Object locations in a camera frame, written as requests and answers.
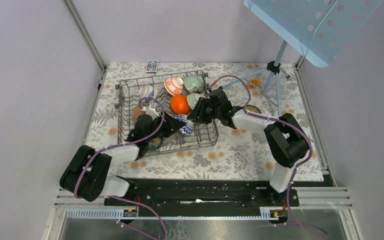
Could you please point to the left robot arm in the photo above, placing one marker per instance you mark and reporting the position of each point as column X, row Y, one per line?
column 86, row 175

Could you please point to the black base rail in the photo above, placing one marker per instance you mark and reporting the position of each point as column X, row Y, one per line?
column 206, row 198

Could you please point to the black patterned bowl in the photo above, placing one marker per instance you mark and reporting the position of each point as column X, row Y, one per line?
column 254, row 109

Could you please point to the blue white zigzag bowl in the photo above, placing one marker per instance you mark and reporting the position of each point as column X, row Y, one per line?
column 188, row 128

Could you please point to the orange butterfly toy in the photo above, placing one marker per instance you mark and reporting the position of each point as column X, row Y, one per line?
column 254, row 83

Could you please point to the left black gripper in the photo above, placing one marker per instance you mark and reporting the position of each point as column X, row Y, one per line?
column 171, row 125

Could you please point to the white blue floral bowl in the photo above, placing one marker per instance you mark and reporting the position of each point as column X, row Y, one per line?
column 148, row 91

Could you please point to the green dotted white bowl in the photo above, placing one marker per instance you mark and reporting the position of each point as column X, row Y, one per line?
column 192, row 99

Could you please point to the orange bowl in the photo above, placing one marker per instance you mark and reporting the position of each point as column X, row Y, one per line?
column 180, row 105

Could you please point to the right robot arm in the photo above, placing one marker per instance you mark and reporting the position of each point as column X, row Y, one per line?
column 287, row 141

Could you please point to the brown floral bowl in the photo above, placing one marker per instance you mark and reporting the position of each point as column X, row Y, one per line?
column 136, row 112

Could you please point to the playing card box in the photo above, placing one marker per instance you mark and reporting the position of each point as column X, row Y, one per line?
column 151, row 66

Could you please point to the dark blue bowl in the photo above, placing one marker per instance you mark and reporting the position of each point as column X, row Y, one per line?
column 155, row 144

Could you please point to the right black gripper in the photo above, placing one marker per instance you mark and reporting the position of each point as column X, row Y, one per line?
column 197, row 114

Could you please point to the blue music stand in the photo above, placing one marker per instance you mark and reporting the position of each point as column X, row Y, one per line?
column 317, row 29

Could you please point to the grey wire dish rack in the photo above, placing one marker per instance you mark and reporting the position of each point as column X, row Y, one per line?
column 204, row 135

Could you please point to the red white bowl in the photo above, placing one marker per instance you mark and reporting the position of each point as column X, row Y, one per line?
column 174, row 85

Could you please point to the pale green bowl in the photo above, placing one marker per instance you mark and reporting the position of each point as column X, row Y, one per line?
column 194, row 84

